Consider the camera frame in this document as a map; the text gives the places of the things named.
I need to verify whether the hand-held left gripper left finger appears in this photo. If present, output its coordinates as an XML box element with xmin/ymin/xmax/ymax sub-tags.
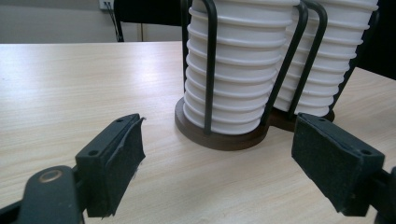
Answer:
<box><xmin>75</xmin><ymin>113</ymin><xmax>147</xmax><ymax>218</ymax></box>

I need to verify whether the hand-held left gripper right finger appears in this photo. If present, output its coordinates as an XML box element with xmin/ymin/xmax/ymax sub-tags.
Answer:
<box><xmin>291</xmin><ymin>112</ymin><xmax>386</xmax><ymax>217</ymax></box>

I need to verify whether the black wire cup holder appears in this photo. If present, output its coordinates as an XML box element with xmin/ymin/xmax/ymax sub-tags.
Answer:
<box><xmin>174</xmin><ymin>0</ymin><xmax>379</xmax><ymax>152</ymax></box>

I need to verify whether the stack of white cups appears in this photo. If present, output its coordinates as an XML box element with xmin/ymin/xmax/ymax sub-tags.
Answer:
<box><xmin>182</xmin><ymin>0</ymin><xmax>302</xmax><ymax>135</ymax></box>
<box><xmin>274</xmin><ymin>0</ymin><xmax>379</xmax><ymax>118</ymax></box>

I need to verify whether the black curtain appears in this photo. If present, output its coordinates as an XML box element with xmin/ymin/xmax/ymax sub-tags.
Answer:
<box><xmin>354</xmin><ymin>0</ymin><xmax>396</xmax><ymax>80</ymax></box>

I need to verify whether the black folding chair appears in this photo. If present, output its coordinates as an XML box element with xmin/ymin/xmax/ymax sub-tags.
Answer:
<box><xmin>113</xmin><ymin>0</ymin><xmax>188</xmax><ymax>43</ymax></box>

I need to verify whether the black outlet cable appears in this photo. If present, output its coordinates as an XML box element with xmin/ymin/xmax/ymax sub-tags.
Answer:
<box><xmin>105</xmin><ymin>1</ymin><xmax>122</xmax><ymax>43</ymax></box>

